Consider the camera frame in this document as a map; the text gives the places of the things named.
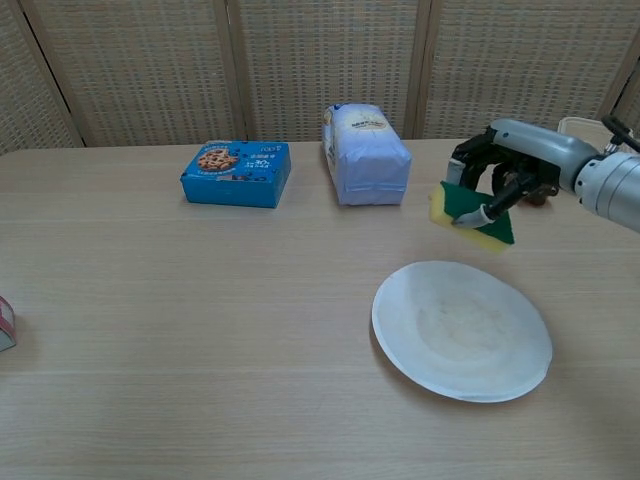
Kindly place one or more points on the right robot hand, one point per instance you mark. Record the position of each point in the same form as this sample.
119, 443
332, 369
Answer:
520, 160

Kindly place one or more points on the pink floral box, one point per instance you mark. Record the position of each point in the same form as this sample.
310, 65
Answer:
6, 325

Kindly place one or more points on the beige plastic food container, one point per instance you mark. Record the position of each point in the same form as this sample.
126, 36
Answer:
580, 126

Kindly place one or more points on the woven folding screen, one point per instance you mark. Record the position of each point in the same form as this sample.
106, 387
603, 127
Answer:
320, 70

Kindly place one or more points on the blue cookie box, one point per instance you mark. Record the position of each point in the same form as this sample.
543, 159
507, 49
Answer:
237, 172

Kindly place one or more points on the white flour bag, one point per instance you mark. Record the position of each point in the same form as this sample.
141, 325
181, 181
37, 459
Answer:
366, 154

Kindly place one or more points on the yellow green sponge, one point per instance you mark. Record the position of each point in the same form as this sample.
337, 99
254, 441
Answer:
472, 215

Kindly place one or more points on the small cola bottle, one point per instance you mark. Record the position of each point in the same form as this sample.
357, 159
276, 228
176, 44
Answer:
537, 197

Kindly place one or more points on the white paper plate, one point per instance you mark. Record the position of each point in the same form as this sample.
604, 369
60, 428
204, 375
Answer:
461, 331

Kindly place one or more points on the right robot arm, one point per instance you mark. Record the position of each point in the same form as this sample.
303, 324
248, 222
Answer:
612, 187

